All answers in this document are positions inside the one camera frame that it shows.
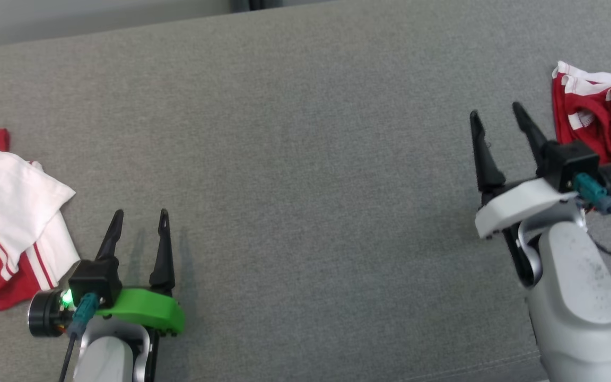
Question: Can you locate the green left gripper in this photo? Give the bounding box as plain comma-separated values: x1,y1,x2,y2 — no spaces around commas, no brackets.
28,208,186,338

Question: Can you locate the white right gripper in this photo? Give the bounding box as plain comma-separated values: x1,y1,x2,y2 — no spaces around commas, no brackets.
469,101,611,240

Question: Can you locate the red shirt with white sleeves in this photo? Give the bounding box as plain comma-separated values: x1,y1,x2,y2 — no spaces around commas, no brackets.
0,128,81,318

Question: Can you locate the black cable with teal plug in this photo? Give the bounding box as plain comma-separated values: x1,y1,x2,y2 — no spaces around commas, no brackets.
59,293,100,382
572,172,611,272

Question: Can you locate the thin black cable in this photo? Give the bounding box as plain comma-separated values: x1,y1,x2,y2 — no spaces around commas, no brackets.
584,228,611,258

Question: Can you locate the grey metal post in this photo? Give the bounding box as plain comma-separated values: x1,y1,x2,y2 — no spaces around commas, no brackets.
230,0,291,13

